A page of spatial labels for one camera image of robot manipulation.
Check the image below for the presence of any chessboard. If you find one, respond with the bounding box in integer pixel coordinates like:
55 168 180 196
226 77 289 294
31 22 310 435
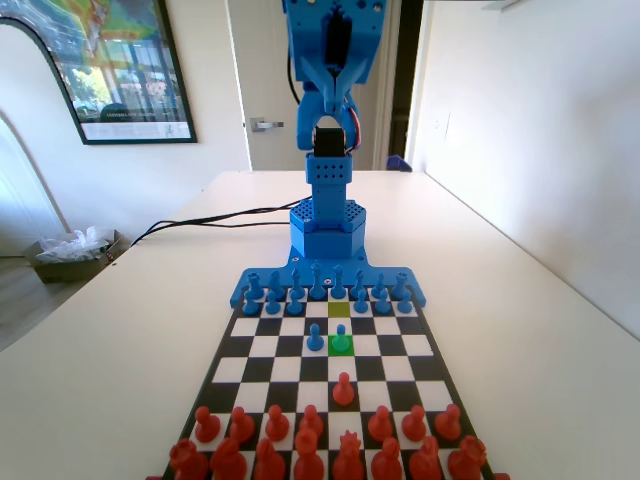
149 289 496 480

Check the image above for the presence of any red chess pawn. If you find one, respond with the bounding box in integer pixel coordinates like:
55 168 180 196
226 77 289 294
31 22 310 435
332 372 356 406
401 404 428 442
264 404 290 443
433 403 463 441
228 406 256 444
298 404 325 436
367 404 394 441
193 405 221 444

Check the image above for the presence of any red chess queen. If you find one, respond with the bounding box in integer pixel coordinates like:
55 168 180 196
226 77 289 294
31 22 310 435
331 430 366 480

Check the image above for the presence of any red chess bishop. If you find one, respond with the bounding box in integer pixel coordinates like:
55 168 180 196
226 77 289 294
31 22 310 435
370 437 405 480
253 437 289 480

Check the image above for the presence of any red chess rook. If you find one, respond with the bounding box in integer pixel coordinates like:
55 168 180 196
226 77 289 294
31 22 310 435
168 438 210 480
446 434 489 480

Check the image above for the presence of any white door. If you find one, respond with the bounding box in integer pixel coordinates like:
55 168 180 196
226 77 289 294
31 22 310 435
227 0 401 174

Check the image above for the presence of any black framed poster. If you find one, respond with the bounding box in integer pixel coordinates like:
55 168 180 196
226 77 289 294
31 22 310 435
0 0 199 147

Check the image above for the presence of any clear plastic wrap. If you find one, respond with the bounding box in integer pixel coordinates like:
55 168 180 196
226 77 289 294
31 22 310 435
37 225 114 264

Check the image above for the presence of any brown cardboard box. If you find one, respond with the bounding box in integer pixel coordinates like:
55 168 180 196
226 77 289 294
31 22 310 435
24 227 132 285

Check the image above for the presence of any black camera cable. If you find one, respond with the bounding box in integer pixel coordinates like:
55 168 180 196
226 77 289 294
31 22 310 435
286 47 303 107

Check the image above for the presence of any red white servo wire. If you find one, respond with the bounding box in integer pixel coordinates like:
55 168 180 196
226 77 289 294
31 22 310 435
344 107 364 152

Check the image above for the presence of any silver door handle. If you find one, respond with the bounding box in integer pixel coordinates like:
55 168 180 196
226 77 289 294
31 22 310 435
249 116 285 134

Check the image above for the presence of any black power cable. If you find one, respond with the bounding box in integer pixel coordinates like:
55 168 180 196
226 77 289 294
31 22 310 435
130 198 309 246
144 222 294 236

